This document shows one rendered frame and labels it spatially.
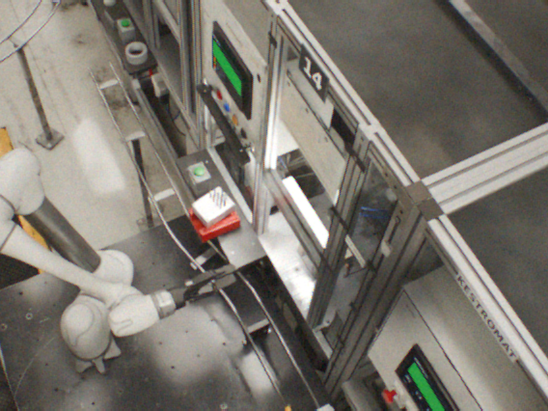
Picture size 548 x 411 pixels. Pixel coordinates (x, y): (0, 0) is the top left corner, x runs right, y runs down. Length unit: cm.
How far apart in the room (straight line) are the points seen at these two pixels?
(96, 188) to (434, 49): 250
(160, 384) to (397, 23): 157
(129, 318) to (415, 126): 111
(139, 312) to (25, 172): 56
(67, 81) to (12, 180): 224
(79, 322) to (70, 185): 154
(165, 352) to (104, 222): 124
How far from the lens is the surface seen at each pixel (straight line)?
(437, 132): 153
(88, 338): 245
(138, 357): 264
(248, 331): 252
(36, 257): 213
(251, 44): 187
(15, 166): 216
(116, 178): 383
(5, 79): 445
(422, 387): 168
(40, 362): 271
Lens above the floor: 317
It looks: 58 degrees down
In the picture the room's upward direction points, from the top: 7 degrees clockwise
